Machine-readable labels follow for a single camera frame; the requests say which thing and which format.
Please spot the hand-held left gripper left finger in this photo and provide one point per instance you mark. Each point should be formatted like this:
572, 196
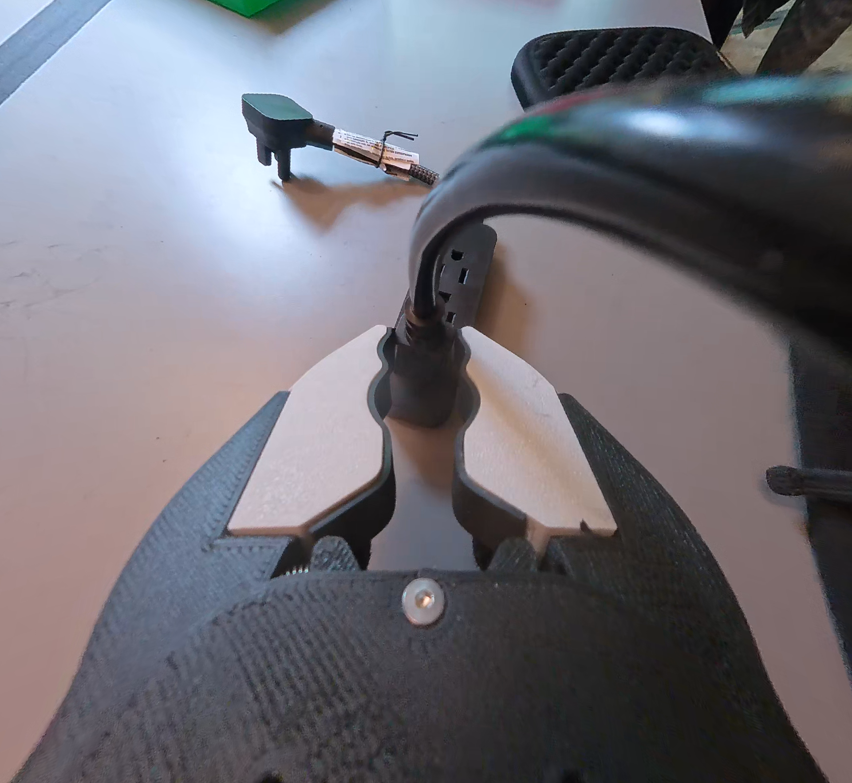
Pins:
319, 450

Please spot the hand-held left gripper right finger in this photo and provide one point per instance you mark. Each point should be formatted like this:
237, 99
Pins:
526, 450

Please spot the black power strip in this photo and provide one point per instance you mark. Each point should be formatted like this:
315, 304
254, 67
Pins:
482, 243

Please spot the black mesh wrist pad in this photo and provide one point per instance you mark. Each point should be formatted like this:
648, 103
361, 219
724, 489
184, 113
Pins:
612, 57

